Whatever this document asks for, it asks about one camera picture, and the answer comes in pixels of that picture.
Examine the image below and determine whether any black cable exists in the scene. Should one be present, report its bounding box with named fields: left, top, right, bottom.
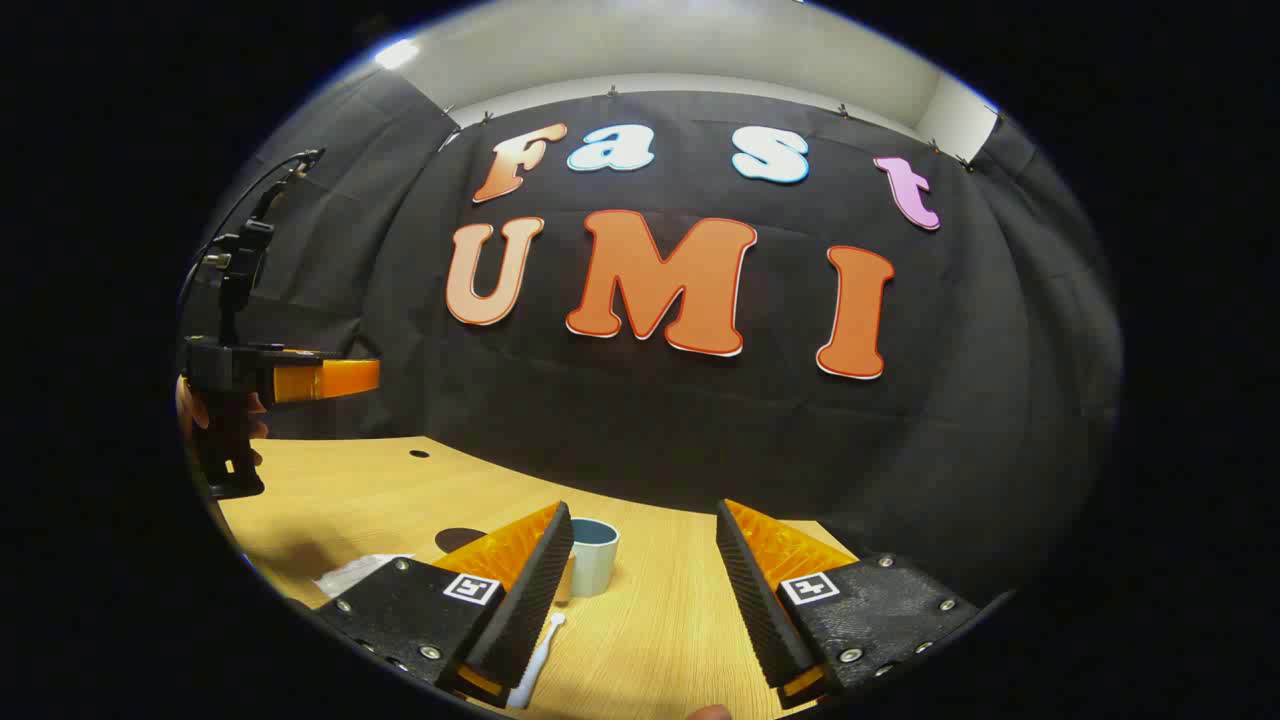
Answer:
left=177, top=150, right=323, bottom=306

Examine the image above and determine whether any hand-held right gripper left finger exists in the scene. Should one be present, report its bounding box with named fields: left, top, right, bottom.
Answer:
left=315, top=502, right=576, bottom=709

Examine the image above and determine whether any light blue cup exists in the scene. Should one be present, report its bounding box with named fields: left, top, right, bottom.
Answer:
left=553, top=518, right=621, bottom=607

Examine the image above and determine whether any wooden desktop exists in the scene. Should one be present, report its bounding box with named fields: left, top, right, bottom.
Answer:
left=215, top=435, right=861, bottom=720

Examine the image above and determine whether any black backdrop cloth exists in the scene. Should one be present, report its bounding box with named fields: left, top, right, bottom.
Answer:
left=180, top=65, right=1121, bottom=601

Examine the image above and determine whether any white toothbrush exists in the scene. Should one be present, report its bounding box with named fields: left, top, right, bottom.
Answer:
left=505, top=612, right=567, bottom=711

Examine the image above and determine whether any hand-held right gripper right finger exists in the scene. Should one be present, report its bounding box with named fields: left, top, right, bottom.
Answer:
left=715, top=498, right=986, bottom=709

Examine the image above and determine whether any white toothpaste tube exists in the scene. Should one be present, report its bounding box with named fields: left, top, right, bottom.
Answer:
left=312, top=553, right=414, bottom=599

